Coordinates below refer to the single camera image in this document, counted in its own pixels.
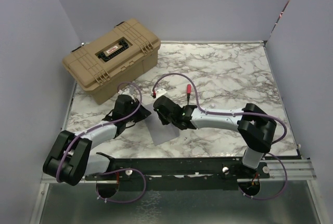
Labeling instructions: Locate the grey envelope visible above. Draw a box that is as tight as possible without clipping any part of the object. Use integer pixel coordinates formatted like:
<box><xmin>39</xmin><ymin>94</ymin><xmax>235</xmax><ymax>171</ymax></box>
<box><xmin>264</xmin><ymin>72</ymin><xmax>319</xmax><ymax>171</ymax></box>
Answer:
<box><xmin>144</xmin><ymin>104</ymin><xmax>180</xmax><ymax>146</ymax></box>

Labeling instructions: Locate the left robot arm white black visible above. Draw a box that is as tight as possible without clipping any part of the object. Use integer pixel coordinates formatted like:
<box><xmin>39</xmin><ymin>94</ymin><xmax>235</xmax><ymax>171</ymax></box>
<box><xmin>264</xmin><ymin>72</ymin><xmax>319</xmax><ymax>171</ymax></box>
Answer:
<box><xmin>43</xmin><ymin>95</ymin><xmax>151</xmax><ymax>186</ymax></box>

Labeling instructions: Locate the aluminium extrusion frame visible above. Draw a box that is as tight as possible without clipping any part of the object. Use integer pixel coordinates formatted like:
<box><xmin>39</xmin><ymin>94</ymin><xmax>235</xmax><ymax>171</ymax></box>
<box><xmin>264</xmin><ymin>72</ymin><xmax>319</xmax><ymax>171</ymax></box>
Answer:
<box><xmin>266</xmin><ymin>159</ymin><xmax>316</xmax><ymax>181</ymax></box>

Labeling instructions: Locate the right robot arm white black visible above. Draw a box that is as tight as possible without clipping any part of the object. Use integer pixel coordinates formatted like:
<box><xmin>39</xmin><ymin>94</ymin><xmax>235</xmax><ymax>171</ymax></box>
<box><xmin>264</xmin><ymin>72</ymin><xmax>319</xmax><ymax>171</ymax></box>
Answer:
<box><xmin>153</xmin><ymin>96</ymin><xmax>277</xmax><ymax>178</ymax></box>

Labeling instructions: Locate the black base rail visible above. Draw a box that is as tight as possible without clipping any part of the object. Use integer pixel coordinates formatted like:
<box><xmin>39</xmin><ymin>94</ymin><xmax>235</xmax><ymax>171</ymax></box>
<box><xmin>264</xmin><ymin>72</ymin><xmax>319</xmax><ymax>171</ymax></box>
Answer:
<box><xmin>86</xmin><ymin>157</ymin><xmax>270</xmax><ymax>192</ymax></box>

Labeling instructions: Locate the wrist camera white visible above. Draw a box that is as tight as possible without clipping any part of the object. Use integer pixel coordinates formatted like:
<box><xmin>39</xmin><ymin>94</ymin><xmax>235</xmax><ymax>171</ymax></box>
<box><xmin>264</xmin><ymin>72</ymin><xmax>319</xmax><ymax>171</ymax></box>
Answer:
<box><xmin>153</xmin><ymin>88</ymin><xmax>167</xmax><ymax>99</ymax></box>
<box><xmin>119</xmin><ymin>85</ymin><xmax>136</xmax><ymax>99</ymax></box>

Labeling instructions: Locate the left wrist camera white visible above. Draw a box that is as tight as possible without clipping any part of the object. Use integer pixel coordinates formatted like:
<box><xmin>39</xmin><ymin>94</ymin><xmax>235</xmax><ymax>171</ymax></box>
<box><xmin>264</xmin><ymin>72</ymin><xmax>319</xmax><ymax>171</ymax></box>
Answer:
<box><xmin>119</xmin><ymin>85</ymin><xmax>136</xmax><ymax>99</ymax></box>

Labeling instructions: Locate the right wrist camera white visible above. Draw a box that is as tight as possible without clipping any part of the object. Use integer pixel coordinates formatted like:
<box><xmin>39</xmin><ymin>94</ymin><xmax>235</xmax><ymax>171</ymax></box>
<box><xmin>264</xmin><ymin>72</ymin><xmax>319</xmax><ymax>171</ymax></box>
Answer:
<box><xmin>153</xmin><ymin>88</ymin><xmax>167</xmax><ymax>99</ymax></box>

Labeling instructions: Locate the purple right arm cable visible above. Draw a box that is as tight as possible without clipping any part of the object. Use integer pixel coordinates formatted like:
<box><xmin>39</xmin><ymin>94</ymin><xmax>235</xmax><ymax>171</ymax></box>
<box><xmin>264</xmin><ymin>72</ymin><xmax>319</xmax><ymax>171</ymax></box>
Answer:
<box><xmin>152</xmin><ymin>73</ymin><xmax>288</xmax><ymax>201</ymax></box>

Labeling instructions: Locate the red handled screwdriver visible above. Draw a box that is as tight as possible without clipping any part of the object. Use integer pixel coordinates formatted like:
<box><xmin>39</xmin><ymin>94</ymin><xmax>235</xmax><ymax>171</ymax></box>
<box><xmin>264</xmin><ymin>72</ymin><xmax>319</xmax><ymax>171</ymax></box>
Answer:
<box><xmin>186</xmin><ymin>84</ymin><xmax>192</xmax><ymax>105</ymax></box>

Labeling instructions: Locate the tan plastic tool case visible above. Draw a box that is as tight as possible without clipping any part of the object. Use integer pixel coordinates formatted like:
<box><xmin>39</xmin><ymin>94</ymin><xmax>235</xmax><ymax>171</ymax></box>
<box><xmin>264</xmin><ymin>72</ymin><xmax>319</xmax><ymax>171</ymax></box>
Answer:
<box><xmin>62</xmin><ymin>19</ymin><xmax>161</xmax><ymax>105</ymax></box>

